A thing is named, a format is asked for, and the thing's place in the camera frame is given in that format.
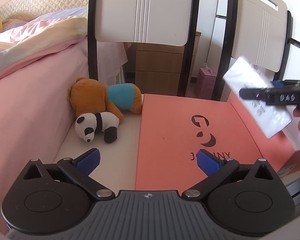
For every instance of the beige quilted headboard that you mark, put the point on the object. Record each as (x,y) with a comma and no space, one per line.
(29,9)

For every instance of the right white black chair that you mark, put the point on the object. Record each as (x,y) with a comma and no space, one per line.
(259,30)

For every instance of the pink bed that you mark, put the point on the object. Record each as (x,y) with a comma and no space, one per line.
(35,115)

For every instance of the left white black chair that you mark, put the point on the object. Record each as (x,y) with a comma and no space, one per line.
(166,22)

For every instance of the pink shoe box lid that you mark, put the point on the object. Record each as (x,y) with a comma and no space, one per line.
(173,129)

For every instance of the pastel quilt on bed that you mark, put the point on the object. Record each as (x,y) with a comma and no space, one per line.
(44,35)

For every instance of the wooden drawer cabinet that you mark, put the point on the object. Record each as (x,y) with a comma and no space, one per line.
(158,68)

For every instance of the white black chair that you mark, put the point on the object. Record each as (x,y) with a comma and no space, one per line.
(259,30)
(166,22)

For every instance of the panda plush toy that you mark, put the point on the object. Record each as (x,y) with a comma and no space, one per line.
(88,124)

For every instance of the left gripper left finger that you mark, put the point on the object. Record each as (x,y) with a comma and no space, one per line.
(78,170)

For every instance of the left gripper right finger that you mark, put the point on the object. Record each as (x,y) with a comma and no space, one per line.
(218,173)

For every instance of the white packet with label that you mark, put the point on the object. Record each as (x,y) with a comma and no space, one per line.
(250,86)

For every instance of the brown bear plush toy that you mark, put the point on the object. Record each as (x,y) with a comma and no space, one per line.
(92,96)

